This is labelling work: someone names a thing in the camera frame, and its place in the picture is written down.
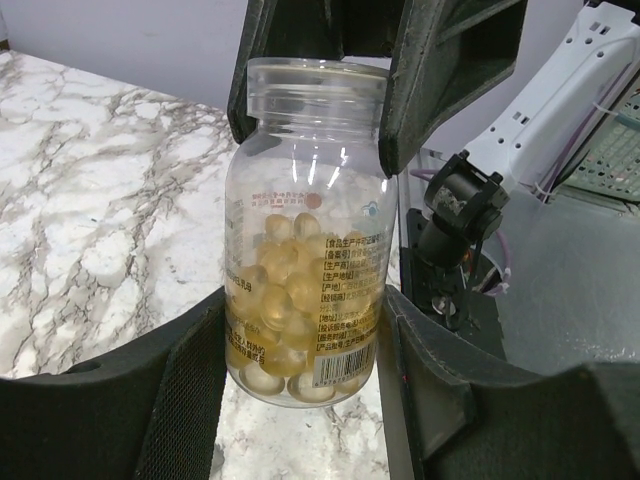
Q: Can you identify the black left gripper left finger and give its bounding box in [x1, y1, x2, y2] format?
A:
[1, 289, 226, 479]

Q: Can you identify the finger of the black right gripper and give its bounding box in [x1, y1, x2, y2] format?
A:
[227, 0, 344, 144]
[378, 0, 527, 176]

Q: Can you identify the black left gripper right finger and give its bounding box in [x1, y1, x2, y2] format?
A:
[377, 286, 639, 479]

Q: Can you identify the clear pill bottle gold lid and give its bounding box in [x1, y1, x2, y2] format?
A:
[225, 58, 397, 409]

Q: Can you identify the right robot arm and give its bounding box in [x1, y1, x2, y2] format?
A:
[227, 1, 639, 189]

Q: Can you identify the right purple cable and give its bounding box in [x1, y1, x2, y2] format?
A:
[409, 64, 640, 299]

